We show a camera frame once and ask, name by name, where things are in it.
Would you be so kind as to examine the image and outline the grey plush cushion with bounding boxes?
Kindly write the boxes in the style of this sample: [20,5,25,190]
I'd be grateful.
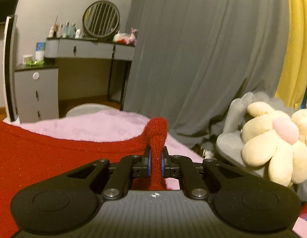
[216,92,307,202]

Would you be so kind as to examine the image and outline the grey drawer cabinet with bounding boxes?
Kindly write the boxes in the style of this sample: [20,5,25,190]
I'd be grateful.
[14,67,59,123]

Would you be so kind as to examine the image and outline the blue white tissue pack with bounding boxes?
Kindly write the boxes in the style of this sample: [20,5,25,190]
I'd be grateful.
[35,42,46,61]

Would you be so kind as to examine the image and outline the round black-framed mirror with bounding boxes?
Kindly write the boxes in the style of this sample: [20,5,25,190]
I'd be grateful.
[82,0,120,39]

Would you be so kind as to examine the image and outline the pink fluffy bed blanket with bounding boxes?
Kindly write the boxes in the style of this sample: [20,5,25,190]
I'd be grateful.
[21,110,202,190]

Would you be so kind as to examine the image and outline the red knitted sweater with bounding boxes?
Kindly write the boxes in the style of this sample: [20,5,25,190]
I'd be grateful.
[0,118,168,237]

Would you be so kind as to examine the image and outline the white standing panel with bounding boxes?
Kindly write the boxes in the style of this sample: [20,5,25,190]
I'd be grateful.
[2,15,19,124]

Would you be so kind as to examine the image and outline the grey round stool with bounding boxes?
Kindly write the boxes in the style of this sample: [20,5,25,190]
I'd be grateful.
[65,103,115,117]

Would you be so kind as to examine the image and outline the pink white plush toy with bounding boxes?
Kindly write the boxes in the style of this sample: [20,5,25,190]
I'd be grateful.
[126,28,138,46]

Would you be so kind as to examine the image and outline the yellow curtain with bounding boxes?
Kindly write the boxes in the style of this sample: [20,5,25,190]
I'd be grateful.
[275,0,307,110]

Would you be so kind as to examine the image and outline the cosmetic bottles on table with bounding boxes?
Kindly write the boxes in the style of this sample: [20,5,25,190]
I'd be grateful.
[47,16,85,39]

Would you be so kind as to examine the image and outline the grey dressing table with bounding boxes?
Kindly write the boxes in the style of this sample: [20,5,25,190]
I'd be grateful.
[45,38,135,110]

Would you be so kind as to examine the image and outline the cream flower plush pillow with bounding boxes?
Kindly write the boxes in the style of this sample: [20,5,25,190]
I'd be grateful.
[241,102,307,186]

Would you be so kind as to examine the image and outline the grey curtain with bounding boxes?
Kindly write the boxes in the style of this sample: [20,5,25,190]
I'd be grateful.
[124,0,289,150]

